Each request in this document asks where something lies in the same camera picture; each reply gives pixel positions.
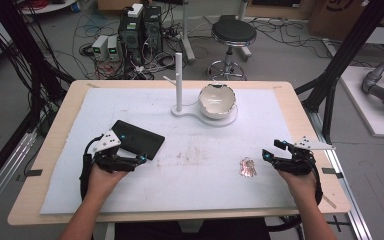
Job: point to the brown cardboard box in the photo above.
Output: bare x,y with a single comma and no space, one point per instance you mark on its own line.
333,16

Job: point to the white table mat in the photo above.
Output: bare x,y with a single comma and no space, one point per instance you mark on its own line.
186,180

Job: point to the black rectangular tray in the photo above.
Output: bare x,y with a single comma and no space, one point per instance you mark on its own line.
143,140

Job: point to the black computer tower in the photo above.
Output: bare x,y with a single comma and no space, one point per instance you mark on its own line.
153,28
131,38

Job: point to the white floor board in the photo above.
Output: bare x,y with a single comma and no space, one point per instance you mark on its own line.
363,110

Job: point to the wooden table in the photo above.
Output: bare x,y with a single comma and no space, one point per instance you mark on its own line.
60,133

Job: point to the person's right hand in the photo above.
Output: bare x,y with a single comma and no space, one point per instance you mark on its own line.
298,185

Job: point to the white eggshell-shaped bowl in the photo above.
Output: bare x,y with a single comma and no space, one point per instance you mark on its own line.
216,101

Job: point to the person's dark clothing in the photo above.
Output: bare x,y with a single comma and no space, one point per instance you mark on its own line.
193,231

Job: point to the black frame strut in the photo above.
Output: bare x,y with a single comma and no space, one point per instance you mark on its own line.
343,56
23,46

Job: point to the black round stool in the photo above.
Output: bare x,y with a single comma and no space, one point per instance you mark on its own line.
233,31

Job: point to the white power adapter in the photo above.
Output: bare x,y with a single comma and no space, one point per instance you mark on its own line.
135,10

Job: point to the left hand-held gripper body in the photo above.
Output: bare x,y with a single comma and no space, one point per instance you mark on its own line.
108,141

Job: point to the crumpled pink wrapper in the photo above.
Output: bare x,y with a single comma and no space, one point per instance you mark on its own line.
248,167

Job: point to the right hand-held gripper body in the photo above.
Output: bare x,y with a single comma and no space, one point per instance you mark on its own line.
300,160

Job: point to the aluminium rail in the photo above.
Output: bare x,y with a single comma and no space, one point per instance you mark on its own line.
3,173
346,186

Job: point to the grey power supply unit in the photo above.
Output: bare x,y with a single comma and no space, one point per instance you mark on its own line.
100,46
113,48

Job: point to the white stand with round base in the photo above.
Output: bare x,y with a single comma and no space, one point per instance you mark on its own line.
179,83

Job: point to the person's left hand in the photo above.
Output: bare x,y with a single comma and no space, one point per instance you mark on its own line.
105,181

